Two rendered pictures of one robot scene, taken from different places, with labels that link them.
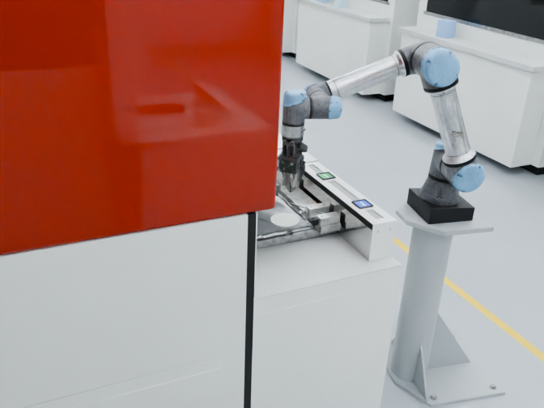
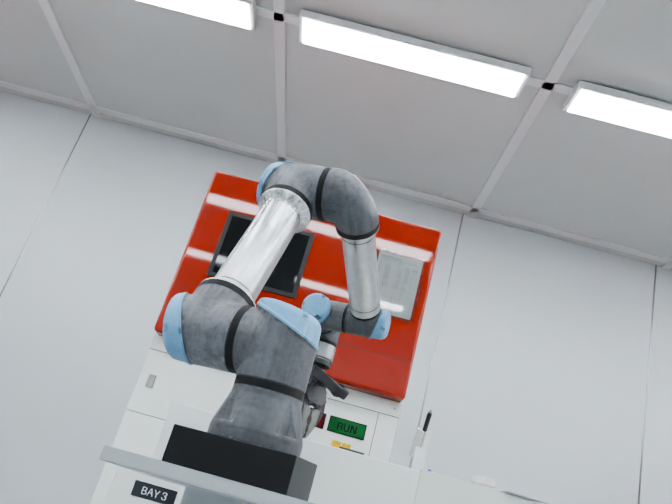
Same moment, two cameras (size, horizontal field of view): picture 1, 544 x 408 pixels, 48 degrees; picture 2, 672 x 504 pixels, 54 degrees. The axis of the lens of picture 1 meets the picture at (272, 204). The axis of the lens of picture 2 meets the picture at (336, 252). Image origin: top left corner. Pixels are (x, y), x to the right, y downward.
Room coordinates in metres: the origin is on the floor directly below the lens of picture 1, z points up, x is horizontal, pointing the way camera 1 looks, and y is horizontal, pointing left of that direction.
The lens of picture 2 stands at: (2.70, -1.58, 0.79)
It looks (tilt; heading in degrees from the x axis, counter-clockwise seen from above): 23 degrees up; 118
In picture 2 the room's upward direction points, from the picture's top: 16 degrees clockwise
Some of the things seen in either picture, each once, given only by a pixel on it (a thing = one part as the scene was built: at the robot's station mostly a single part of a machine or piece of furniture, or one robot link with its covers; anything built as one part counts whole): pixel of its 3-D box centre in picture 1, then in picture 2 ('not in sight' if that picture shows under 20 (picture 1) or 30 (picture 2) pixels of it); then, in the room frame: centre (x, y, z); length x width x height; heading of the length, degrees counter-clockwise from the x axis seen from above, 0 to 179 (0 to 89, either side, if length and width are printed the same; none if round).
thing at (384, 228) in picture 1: (341, 206); (285, 470); (2.02, -0.26, 0.89); 0.55 x 0.09 x 0.14; 26
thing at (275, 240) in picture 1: (272, 240); not in sight; (1.84, -0.01, 0.84); 0.50 x 0.02 x 0.03; 116
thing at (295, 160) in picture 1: (291, 153); (309, 382); (1.91, -0.06, 1.13); 0.09 x 0.08 x 0.12; 162
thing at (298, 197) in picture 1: (307, 207); not in sight; (2.05, -0.13, 0.87); 0.36 x 0.08 x 0.03; 26
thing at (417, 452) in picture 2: not in sight; (418, 455); (2.19, 0.11, 1.03); 0.06 x 0.04 x 0.13; 116
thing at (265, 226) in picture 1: (244, 213); not in sight; (1.92, 0.10, 0.90); 0.34 x 0.34 x 0.01; 26
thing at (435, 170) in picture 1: (448, 158); (278, 344); (2.15, -0.66, 1.05); 0.13 x 0.12 x 0.14; 10
